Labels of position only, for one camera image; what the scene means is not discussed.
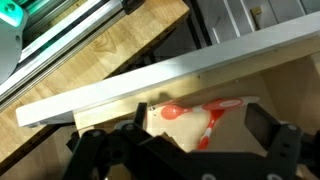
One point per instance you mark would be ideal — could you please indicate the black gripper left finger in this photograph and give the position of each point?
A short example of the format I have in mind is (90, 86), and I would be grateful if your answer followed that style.
(141, 115)

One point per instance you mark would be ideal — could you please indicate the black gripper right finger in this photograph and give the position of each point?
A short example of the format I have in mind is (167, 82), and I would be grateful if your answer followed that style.
(260, 121)

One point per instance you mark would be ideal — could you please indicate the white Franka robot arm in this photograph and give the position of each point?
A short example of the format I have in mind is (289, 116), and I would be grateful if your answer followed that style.
(8, 50)

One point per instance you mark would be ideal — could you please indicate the wooden drawer with white front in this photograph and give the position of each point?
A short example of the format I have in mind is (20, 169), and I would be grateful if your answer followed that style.
(133, 83)

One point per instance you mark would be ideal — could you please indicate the wooden robot bench top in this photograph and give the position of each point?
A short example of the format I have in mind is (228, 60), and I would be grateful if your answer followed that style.
(100, 56)

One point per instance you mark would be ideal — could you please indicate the white lower cabinet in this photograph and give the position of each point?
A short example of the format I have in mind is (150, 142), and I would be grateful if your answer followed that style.
(233, 16)

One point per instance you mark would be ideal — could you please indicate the aluminium frame rail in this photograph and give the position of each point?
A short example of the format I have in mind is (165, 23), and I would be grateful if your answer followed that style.
(66, 36)

